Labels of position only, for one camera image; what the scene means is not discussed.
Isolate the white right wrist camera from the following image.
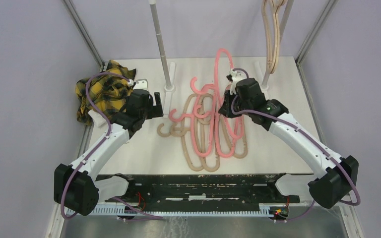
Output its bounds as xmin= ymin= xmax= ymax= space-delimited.
xmin=226 ymin=68 xmax=249 ymax=95

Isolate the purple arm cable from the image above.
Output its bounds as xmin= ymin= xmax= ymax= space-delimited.
xmin=61 ymin=72 xmax=135 ymax=220
xmin=230 ymin=68 xmax=361 ymax=223

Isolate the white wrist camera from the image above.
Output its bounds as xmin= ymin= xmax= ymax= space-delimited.
xmin=226 ymin=68 xmax=249 ymax=95
xmin=127 ymin=79 xmax=149 ymax=92

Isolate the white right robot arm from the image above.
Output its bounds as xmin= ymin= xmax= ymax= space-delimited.
xmin=219 ymin=76 xmax=361 ymax=209

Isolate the left white rack foot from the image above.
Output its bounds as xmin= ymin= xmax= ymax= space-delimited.
xmin=162 ymin=61 xmax=176 ymax=118

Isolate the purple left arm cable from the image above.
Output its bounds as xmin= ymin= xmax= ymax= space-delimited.
xmin=61 ymin=72 xmax=135 ymax=220

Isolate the beige hanger bottom large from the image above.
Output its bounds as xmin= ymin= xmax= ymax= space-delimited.
xmin=197 ymin=95 xmax=221 ymax=173

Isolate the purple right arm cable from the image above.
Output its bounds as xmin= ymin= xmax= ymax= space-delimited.
xmin=230 ymin=68 xmax=361 ymax=223

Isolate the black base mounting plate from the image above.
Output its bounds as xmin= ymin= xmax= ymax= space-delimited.
xmin=95 ymin=173 xmax=300 ymax=213

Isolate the grey rack pole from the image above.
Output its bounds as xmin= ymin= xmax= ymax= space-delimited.
xmin=148 ymin=0 xmax=173 ymax=91
xmin=261 ymin=0 xmax=294 ymax=76

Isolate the right white rack foot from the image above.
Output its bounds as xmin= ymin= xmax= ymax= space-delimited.
xmin=254 ymin=61 xmax=270 ymax=99

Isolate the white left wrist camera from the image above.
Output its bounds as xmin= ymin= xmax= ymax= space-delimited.
xmin=127 ymin=79 xmax=149 ymax=92

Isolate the white slotted cable duct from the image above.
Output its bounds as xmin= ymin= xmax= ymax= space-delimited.
xmin=89 ymin=203 xmax=277 ymax=218

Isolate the beige hanger hung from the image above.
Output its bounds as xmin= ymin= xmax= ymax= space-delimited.
xmin=261 ymin=0 xmax=288 ymax=74
xmin=266 ymin=0 xmax=288 ymax=74

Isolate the right grey rack pole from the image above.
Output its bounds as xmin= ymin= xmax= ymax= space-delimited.
xmin=261 ymin=0 xmax=294 ymax=76

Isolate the yellow plaid shirt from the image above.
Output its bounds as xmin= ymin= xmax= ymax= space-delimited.
xmin=75 ymin=60 xmax=137 ymax=125

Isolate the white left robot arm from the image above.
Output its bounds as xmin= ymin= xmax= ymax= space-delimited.
xmin=54 ymin=89 xmax=163 ymax=218

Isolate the white rack foot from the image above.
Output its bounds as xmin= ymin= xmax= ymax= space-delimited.
xmin=162 ymin=61 xmax=176 ymax=118
xmin=254 ymin=61 xmax=270 ymax=99

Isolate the left grey rack pole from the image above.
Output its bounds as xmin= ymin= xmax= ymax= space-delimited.
xmin=148 ymin=0 xmax=173 ymax=91

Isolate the pink hanger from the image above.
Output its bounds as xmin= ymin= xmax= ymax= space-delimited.
xmin=168 ymin=84 xmax=221 ymax=157
xmin=205 ymin=116 xmax=248 ymax=159
xmin=190 ymin=48 xmax=245 ymax=141

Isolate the beige hanger with left hook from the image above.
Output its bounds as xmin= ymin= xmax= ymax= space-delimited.
xmin=156 ymin=96 xmax=221 ymax=173

